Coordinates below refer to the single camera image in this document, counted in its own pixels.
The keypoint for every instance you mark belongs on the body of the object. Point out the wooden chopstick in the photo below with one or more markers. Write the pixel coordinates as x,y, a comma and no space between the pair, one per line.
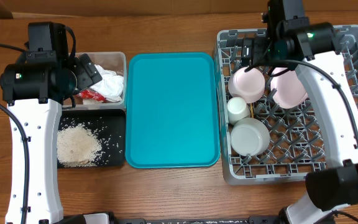
252,110

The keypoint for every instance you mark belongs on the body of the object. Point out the small pink plate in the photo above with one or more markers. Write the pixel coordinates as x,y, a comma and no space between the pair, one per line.
249,85

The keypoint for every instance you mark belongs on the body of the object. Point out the clear plastic waste bin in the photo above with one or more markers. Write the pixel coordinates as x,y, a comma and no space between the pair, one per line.
114,61

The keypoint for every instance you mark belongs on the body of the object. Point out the black rectangular tray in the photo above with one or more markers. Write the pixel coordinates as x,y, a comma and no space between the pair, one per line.
114,120

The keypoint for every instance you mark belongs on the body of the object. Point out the white napkin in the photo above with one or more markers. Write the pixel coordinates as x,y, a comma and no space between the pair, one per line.
111,86

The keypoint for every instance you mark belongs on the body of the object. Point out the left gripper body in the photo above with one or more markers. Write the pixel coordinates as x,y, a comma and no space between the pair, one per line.
82,76

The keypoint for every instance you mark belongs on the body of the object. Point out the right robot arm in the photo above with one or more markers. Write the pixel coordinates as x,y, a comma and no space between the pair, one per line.
314,53

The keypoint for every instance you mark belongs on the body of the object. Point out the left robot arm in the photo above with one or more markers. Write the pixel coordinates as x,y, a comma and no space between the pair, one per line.
34,92

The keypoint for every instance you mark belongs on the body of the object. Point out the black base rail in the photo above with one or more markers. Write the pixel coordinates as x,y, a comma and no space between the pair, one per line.
110,218

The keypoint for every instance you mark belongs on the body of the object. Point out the large pink plate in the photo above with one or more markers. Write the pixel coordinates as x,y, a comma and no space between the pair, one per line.
289,90

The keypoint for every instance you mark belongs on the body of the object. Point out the white cup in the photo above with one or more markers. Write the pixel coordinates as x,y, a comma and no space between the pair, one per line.
237,109

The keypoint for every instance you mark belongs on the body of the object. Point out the white rice pile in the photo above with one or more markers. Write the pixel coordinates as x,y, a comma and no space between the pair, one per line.
80,146

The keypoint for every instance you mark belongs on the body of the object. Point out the red snack wrapper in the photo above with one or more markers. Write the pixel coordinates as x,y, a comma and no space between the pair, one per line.
91,95

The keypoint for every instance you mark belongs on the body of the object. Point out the grey bowl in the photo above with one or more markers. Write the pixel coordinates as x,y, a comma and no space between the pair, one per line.
250,137

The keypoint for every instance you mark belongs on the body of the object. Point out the teal serving tray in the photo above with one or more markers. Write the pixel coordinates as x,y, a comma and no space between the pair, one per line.
172,111

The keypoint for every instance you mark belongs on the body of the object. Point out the grey dishwasher rack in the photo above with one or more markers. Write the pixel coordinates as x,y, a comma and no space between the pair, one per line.
296,145

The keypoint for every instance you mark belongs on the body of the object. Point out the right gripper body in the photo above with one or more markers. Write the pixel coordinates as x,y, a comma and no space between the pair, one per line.
260,50

